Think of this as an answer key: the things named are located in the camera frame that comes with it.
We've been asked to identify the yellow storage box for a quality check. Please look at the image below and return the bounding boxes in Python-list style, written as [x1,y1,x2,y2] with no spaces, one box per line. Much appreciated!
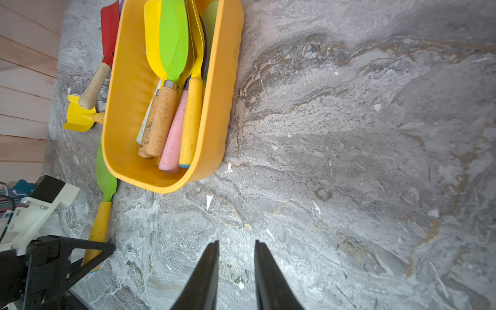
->
[102,1,244,194]

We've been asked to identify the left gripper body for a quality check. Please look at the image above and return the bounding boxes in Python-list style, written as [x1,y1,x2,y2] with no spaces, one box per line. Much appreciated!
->
[1,236,50,309]

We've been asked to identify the yellow scoop left blue tip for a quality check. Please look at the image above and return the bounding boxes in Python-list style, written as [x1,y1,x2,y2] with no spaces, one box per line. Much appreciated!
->
[63,95,105,133]

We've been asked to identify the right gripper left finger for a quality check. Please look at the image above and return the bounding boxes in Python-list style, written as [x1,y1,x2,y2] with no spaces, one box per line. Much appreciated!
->
[171,240,220,310]

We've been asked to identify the light blue shovel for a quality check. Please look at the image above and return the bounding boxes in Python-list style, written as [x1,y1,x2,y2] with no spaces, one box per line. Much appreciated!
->
[136,80,161,144]

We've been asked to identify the yellow scoop blue-tipped handle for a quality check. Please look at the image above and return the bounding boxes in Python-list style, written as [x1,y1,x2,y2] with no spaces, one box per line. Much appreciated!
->
[179,1,205,169]

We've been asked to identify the red shovel wooden handle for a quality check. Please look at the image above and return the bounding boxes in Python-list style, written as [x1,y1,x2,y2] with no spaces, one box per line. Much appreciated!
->
[78,1,121,111]

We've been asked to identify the yellow scoop wooden handle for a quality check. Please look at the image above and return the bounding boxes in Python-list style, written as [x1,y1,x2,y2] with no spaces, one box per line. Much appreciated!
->
[138,1,167,159]

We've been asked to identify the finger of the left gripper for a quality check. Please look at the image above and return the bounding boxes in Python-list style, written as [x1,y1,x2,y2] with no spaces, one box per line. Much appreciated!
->
[23,235,116,309]

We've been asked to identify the blue-lid tube container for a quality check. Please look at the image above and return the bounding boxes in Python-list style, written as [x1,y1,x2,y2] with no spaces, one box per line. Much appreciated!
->
[1,180,36,218]

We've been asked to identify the purple shovel pink handle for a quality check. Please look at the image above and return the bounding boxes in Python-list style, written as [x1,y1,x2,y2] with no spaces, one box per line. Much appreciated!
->
[158,77,191,174]

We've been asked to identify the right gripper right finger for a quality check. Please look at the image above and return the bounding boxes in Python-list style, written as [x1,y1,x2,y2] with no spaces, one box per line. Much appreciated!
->
[254,240,304,309]

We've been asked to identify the green shovel yellow handle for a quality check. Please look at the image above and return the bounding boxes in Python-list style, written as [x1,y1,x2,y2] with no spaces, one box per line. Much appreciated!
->
[81,137,118,272]

